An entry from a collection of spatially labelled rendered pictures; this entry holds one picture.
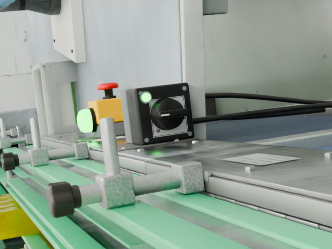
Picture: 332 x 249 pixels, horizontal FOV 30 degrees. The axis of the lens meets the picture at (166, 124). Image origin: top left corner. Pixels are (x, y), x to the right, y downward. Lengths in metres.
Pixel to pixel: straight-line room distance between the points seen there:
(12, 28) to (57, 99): 3.63
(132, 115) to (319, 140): 0.26
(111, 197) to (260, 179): 0.13
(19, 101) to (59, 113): 3.58
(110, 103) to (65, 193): 0.64
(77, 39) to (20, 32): 3.75
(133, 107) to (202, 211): 0.41
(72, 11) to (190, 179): 1.00
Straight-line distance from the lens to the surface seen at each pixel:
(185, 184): 0.52
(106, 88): 1.14
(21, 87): 5.19
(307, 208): 0.39
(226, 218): 0.43
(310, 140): 0.78
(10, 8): 1.60
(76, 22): 1.48
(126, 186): 0.51
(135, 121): 0.86
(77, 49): 1.49
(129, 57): 1.15
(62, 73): 1.61
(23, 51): 5.21
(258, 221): 0.40
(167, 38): 0.95
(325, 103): 1.04
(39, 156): 0.95
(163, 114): 0.82
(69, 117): 1.62
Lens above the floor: 1.08
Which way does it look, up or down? 19 degrees down
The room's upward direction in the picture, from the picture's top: 98 degrees counter-clockwise
